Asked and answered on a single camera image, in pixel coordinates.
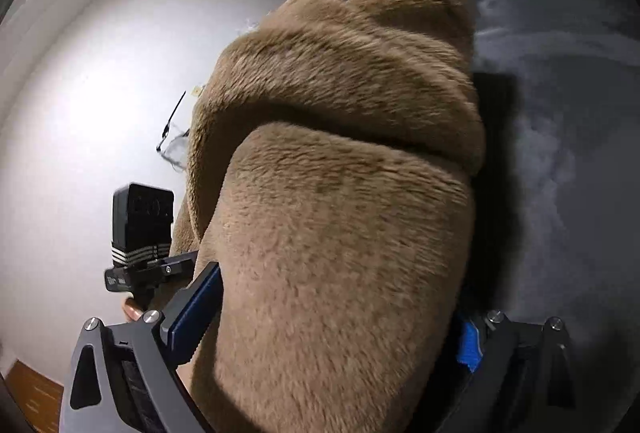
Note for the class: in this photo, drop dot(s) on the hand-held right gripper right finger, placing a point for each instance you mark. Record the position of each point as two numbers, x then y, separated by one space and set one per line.
470 345

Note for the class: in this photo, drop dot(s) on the person's left hand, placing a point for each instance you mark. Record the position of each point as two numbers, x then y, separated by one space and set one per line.
132 314

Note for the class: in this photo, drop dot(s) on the white wall socket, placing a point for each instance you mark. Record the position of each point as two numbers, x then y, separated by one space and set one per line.
197 90

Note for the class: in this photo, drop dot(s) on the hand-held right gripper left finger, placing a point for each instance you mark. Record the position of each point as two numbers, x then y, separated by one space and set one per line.
192 313

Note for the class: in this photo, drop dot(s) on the brown fleece garment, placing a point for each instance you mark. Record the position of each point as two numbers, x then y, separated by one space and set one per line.
325 238

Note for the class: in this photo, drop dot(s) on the translucent plastic bag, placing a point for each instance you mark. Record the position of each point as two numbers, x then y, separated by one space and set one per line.
177 153

